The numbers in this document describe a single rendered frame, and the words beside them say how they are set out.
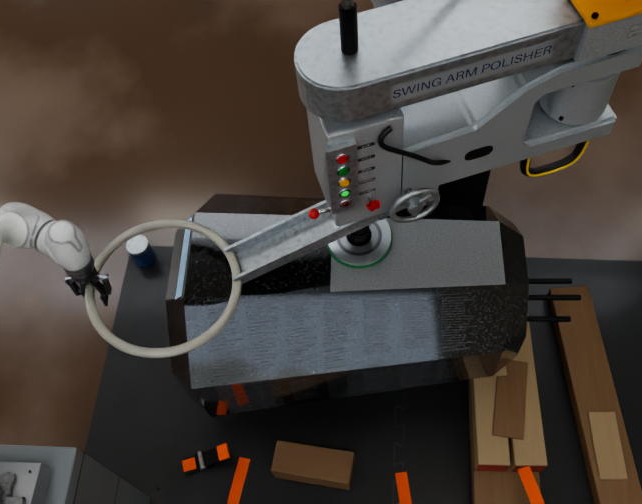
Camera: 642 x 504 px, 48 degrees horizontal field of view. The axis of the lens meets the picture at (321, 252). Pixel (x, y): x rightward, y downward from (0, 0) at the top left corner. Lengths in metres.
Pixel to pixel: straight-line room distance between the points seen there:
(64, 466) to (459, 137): 1.47
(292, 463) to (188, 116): 1.91
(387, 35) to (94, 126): 2.50
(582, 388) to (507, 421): 0.39
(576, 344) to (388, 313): 1.01
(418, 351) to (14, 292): 1.98
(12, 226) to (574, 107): 1.59
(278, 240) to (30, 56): 2.53
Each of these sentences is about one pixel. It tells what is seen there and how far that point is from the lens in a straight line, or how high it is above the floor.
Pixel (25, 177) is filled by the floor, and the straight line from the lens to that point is 3.96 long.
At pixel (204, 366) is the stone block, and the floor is 0.63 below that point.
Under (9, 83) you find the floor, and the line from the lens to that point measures 4.42.
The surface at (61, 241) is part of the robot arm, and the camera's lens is 2.12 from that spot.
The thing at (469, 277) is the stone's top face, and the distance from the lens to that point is 2.37.
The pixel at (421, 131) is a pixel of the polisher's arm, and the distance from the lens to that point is 1.95.
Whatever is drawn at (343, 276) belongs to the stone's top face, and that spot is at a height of 0.80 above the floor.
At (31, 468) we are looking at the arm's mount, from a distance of 2.29.
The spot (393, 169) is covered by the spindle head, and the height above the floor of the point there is 1.32.
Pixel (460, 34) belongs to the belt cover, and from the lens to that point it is 1.76.
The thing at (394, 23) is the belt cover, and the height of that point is 1.67.
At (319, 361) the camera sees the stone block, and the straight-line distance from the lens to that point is 2.42.
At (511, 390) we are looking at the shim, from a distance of 2.86.
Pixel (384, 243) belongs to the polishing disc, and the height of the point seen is 0.83.
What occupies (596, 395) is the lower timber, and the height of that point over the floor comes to 0.09.
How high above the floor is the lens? 2.90
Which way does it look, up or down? 61 degrees down
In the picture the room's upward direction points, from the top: 8 degrees counter-clockwise
